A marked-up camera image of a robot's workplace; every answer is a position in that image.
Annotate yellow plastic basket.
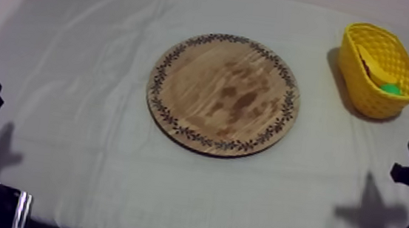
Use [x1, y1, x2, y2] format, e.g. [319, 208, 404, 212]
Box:
[331, 19, 409, 124]

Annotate yellow toy banana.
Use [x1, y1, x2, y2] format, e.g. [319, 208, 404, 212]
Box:
[352, 44, 402, 90]

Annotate round wooden board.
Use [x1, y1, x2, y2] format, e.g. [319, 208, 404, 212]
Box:
[138, 24, 308, 167]

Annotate green toy pear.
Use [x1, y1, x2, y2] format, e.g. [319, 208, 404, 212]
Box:
[379, 82, 404, 96]

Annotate purple toy grapes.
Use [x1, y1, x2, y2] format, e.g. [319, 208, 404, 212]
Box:
[359, 58, 375, 80]

